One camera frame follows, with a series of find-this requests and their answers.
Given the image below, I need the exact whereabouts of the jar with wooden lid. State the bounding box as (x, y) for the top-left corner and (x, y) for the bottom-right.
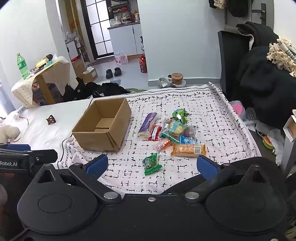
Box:
(168, 73), (186, 87)

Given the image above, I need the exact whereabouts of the patterned white cloth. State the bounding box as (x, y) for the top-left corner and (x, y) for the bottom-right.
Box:
(55, 83), (260, 194)

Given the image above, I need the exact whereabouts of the glass jar on floor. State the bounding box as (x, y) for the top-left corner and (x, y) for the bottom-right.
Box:
(158, 77), (172, 88)

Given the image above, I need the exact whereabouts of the brown hair claw clip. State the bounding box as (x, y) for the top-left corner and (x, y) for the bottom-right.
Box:
(46, 115), (56, 125)

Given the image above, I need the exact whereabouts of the black slipper right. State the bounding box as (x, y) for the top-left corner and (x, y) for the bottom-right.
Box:
(114, 67), (122, 77)

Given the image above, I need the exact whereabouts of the black slipper left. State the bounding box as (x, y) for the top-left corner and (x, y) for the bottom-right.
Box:
(106, 69), (113, 79)

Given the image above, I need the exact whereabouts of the blue snack packet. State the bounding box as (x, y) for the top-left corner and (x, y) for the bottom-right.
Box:
(179, 136), (198, 145)

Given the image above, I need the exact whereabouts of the dark round snack packet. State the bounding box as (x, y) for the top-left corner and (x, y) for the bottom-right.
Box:
(183, 126), (197, 137)

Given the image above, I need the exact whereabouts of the black clothes pile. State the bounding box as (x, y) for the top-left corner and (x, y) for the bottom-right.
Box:
(234, 22), (295, 128)

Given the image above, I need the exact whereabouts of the green soda bottle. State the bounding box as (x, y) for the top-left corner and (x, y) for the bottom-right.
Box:
(17, 53), (30, 79)

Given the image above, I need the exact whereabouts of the green candy packet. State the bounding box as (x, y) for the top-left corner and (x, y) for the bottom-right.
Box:
(172, 108), (189, 125)

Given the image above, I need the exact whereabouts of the table with dotted cloth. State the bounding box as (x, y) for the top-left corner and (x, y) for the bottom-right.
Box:
(11, 55), (78, 108)

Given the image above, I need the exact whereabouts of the white kitchen cabinet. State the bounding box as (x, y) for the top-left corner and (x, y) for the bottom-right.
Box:
(108, 23), (144, 56)

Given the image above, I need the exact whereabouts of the red oil bottle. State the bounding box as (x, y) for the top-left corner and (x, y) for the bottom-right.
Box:
(139, 54), (147, 73)

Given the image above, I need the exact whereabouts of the small green snack packet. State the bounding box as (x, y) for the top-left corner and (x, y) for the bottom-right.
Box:
(142, 153), (163, 176)

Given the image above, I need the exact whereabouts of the black bag on floor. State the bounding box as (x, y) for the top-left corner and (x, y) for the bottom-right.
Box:
(92, 82), (130, 98)

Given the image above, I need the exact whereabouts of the brown cardboard box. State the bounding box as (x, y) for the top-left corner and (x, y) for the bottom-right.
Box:
(72, 98), (132, 152)

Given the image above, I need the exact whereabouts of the small orange snack packet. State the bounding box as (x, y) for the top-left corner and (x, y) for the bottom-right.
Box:
(154, 138), (171, 152)

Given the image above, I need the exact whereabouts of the red white snack packet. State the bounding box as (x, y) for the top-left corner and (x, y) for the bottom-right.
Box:
(148, 125), (162, 141)

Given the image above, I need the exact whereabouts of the black slipper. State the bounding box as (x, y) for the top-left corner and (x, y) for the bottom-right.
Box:
(106, 69), (113, 79)
(114, 67), (122, 77)

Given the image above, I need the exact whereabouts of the pink plastic bag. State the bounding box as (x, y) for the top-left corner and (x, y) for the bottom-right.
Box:
(114, 51), (128, 65)

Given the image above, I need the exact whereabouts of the clear packet with crackers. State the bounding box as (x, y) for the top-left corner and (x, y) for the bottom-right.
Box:
(160, 120), (187, 144)

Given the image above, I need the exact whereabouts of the cardboard box with tissues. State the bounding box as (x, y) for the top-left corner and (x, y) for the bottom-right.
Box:
(81, 66), (98, 83)

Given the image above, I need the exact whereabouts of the orange bread packet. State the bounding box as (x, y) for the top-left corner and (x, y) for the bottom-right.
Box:
(171, 144), (206, 157)

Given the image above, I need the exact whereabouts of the purple snack bar packet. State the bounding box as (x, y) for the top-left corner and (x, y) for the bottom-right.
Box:
(137, 113), (158, 138)

